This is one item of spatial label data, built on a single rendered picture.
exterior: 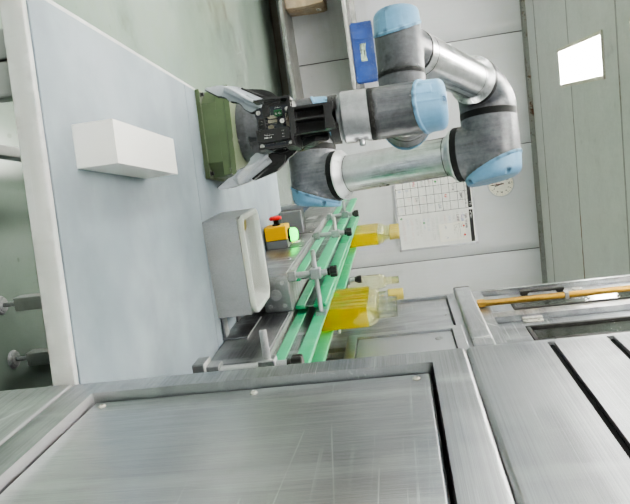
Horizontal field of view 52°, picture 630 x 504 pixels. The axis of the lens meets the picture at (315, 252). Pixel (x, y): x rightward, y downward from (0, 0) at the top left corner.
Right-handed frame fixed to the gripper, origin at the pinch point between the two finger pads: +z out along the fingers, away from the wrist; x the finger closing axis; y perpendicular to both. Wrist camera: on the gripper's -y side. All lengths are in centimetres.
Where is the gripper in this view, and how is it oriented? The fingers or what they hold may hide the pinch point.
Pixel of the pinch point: (211, 139)
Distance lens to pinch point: 102.4
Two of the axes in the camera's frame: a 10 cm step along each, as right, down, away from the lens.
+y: -1.3, 0.5, -9.9
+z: -9.8, 1.2, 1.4
